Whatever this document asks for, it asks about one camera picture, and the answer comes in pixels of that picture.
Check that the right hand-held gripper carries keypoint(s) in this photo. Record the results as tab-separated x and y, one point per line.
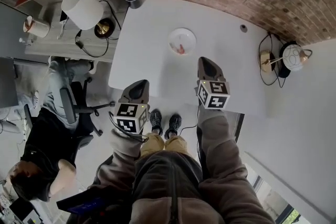
214	87

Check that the white round plate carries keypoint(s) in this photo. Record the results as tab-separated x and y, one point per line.
183	35

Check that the white shade brass table lamp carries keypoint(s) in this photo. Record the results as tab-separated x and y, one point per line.
81	9

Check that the person's shoe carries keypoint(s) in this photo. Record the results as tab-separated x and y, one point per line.
173	124
155	119

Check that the person's mustard trousers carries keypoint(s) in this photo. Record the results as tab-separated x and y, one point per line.
152	144

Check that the round grey table grommet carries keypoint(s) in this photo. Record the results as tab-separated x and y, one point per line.
243	28

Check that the black device with blue screen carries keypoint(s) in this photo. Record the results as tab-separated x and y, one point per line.
81	203

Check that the grey wooden side desk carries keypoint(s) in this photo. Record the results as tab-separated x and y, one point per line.
65	46

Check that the small dark monitor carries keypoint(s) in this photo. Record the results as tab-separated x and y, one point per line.
8	81

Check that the person's left forearm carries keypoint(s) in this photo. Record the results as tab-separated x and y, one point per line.
123	147

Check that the small orange object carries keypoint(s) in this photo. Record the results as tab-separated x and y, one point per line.
180	49

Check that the person's right shoe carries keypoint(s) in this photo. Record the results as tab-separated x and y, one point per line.
173	124

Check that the black fabric speaker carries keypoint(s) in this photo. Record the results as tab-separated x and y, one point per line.
284	74

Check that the white globe brass lamp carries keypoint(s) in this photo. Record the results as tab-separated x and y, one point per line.
292	57

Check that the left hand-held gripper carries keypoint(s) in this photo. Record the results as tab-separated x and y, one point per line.
127	110

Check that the person's grey fleece jacket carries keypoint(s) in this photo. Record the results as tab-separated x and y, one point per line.
162	186

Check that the large grey monitor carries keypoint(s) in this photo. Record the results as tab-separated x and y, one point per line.
11	31

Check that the white cylinder with brown rim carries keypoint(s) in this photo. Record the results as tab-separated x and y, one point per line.
36	27

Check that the dark phone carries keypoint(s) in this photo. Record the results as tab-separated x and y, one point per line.
63	17

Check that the person's right forearm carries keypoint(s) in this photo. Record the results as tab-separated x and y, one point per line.
218	139

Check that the black office chair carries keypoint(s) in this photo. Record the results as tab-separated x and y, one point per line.
68	105

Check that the person's left shoe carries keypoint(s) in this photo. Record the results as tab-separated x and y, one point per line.
155	119

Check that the dark framed window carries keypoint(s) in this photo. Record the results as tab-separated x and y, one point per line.
273	199

